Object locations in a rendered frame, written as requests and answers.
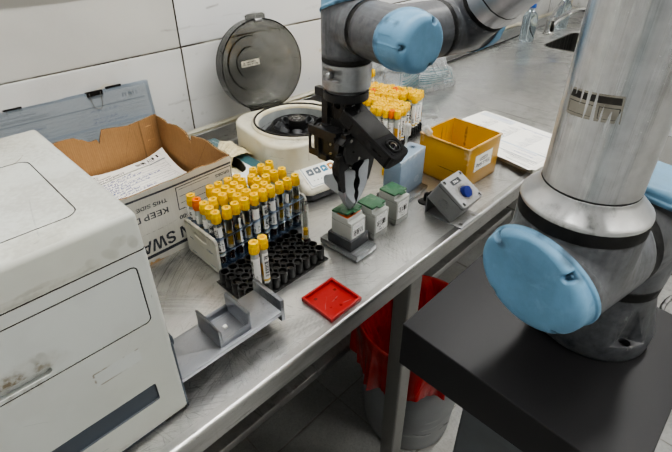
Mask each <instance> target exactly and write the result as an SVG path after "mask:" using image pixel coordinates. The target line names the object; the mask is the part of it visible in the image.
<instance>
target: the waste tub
mask: <svg viewBox="0 0 672 452"><path fill-rule="evenodd" d="M430 128H431V129H432V131H433V133H432V135H433V136H432V135H431V136H427V135H426V134H425V133H424V132H423V131H421V132H420V134H421V136H420V145H423V146H426V149H425V158H424V167H423V173H424V174H426V175H428V176H430V177H433V178H435V179H437V180H440V181H443V180H444V179H446V178H447V177H449V176H450V175H452V174H454V173H455V172H457V171H461V172H462V173H463V174H464V175H465V176H466V178H467V179H468V180H469V181H470V182H471V183H472V184H475V183H477V182H478V181H480V180H481V179H483V178H485V177H486V176H488V175H490V174H491V173H493V172H494V170H495V165H496V160H497V155H498V150H499V145H500V140H501V135H503V133H501V132H498V131H495V130H492V129H489V128H486V127H483V126H480V125H477V124H474V123H471V122H468V121H465V120H462V119H459V118H456V117H452V118H450V119H448V120H446V121H444V122H441V123H439V124H437V125H435V126H432V127H430Z"/></svg>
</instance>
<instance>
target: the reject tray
mask: <svg viewBox="0 0 672 452"><path fill-rule="evenodd" d="M361 299H362V297H361V296H359V295H358V294H356V293H355V292H353V291H352V290H350V289H349V288H347V287H346V286H344V285H343V284H341V283H340V282H338V281H337V280H335V279H334V278H332V277H331V278H330V279H328V280H327V281H325V282H324V283H322V284H321V285H319V286H318V287H316V288H315V289H313V290H312V291H310V292H309V293H307V294H306V295H304V296H303V297H302V301H303V302H304V303H305V304H307V305H308V306H309V307H311V308H312V309H313V310H315V311H316V312H317V313H319V314H320V315H321V316H323V317H324V318H326V319H327V320H328V321H330V322H331V323H333V322H334V321H335V320H336V319H338V318H339V317H340V316H342V315H343V314H344V313H346V312H347V311H348V310H350V309H351V308H352V307H354V306H355V305H356V304H357V303H359V302H360V301H361Z"/></svg>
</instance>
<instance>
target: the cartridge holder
mask: <svg viewBox="0 0 672 452"><path fill-rule="evenodd" d="M320 241H321V243H323V244H325V245H327V246H329V247H330V248H332V249H334V250H336V251H337V252H339V253H341V254H343V255H345V256H346V257H348V258H350V259H352V260H353V261H355V262H359V261H360V260H361V259H363V258H364V257H365V256H367V255H368V254H369V253H371V252H372V251H373V250H375V249H376V243H374V242H372V241H370V240H368V230H366V229H365V231H364V232H363V233H361V234H360V235H358V236H357V237H356V238H354V239H353V240H351V241H350V240H348V239H346V238H345V237H343V236H341V235H339V234H337V233H335V232H333V231H332V228H331V229H330V230H328V232H327V233H326V234H324V235H323V236H321V237H320Z"/></svg>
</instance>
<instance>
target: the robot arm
mask: <svg viewBox="0 0 672 452"><path fill-rule="evenodd" d="M539 1H540V0H429V1H420V2H412V3H404V4H392V3H387V2H383V1H379V0H321V7H320V8H319V12H320V13H321V60H322V85H316V86H315V95H318V96H321V107H322V116H321V117H319V118H316V119H315V121H314V122H312V123H310V124H308V138H309V153H311V154H313V155H315V156H318V158H319V159H322V160H324V161H326V162H327V161H329V160H332V161H334V162H333V164H332V174H326V175H324V183H325V185H326V186H327V187H329V188H330V189H331V190H333V191H334V192H335V193H337V194H338V195H339V196H340V198H341V200H342V202H343V204H344V205H345V206H346V207H347V208H348V209H351V208H353V207H354V206H355V205H356V203H357V202H358V201H359V198H360V196H361V194H362V192H363V190H364V188H365V185H366V182H367V179H369V175H370V172H371V168H372V165H373V161H374V158H375V159H376V160H377V162H378V163H379V164H380V165H381V166H382V167H383V168H384V169H389V168H391V167H393V166H395V165H396V164H398V163H400V162H401V161H402V160H403V159H404V157H405V156H406V155H407V153H408V149H407V148H406V147H405V146H404V145H403V144H402V143H401V142H400V141H399V140H398V139H397V138H396V137H395V136H394V135H393V134H392V133H391V132H390V130H389V129H388V128H387V127H386V126H385V125H384V124H383V123H382V122H381V121H380V120H379V119H378V118H377V117H376V116H375V115H374V114H373V113H372V112H371V111H370V110H369V109H368V108H367V107H366V106H365V105H364V104H363V102H365V101H367V100H368V99H369V88H370V87H371V76H372V61H373V62H375V63H378V64H380V65H383V66H384V67H386V68H387V69H390V70H392V71H396V72H404V73H407V74H419V73H421V72H424V71H425V70H426V69H427V68H428V67H429V66H430V65H432V64H433V63H434V62H435V61H436V59H437V58H440V57H445V56H450V55H455V54H460V53H465V52H467V53H469V52H476V51H479V50H482V49H484V48H486V47H489V46H491V45H493V44H495V43H496V42H497V41H498V40H499V39H500V38H501V36H502V34H503V32H504V30H505V28H506V25H507V24H509V23H510V22H512V21H513V20H514V19H516V18H517V17H518V16H520V15H521V14H522V13H524V12H525V11H526V10H528V9H529V8H530V7H532V6H533V5H534V4H536V3H537V2H539ZM320 122H322V123H320ZM317 123H320V124H317ZM316 124H317V125H316ZM671 128H672V0H588V3H587V6H586V10H585V14H584V18H583V21H582V25H581V29H580V32H579V36H578V40H577V43H576V47H575V51H574V55H573V58H572V62H571V66H570V69H569V73H568V77H567V81H566V84H565V88H564V92H563V95H562V99H561V103H560V106H559V110H558V114H557V118H556V121H555V125H554V129H553V132H552V136H551V140H550V144H549V147H548V151H547V155H546V158H545V162H544V166H543V169H542V170H540V171H538V172H536V173H533V174H531V175H530V176H528V177H527V178H526V179H525V180H524V181H523V183H522V185H521V188H520V192H519V196H518V200H517V204H516V208H515V212H514V216H513V219H512V221H511V222H510V224H506V225H503V226H500V227H499V228H497V229H496V230H495V232H494V233H493V234H492V235H491V236H490V237H489V238H488V239H487V241H486V243H485V246H484V250H483V265H484V269H485V273H486V276H487V279H488V281H489V283H490V285H491V286H492V287H493V289H494V290H495V293H496V295H497V297H498V298H499V299H500V301H501V302H502V303H503V304H504V305H505V306H506V308H507V309H508V310H509V311H510V312H512V313H513V314H514V315H515V316H516V317H517V318H519V319H520V320H521V321H523V322H524V323H526V324H528V325H529V326H531V327H533V328H535V329H538V330H540V331H543V332H545V333H546V334H548V335H549V336H550V337H551V338H552V339H554V340H555V341H556V342H558V343H559V344H561V345H562V346H564V347H565V348H567V349H569V350H571V351H573V352H575V353H577V354H580V355H582V356H585V357H588V358H591V359H595V360H599V361H606V362H623V361H628V360H632V359H634V358H636V357H638V356H639V355H641V354H642V353H643V352H644V351H645V349H646V348H647V346H648V344H649V343H650V341H651V340H652V338H653V335H654V332H655V324H656V312H657V300H658V296H659V294H660V292H661V290H662V289H663V287H664V286H665V284H666V282H667V281H668V279H669V277H670V276H671V274H672V166H671V165H669V164H666V163H663V162H661V161H658V159H659V157H660V154H661V152H662V150H663V147H664V145H665V142H666V140H667V137H668V135H669V132H670V130H671ZM311 134H314V148H313V147H312V145H311Z"/></svg>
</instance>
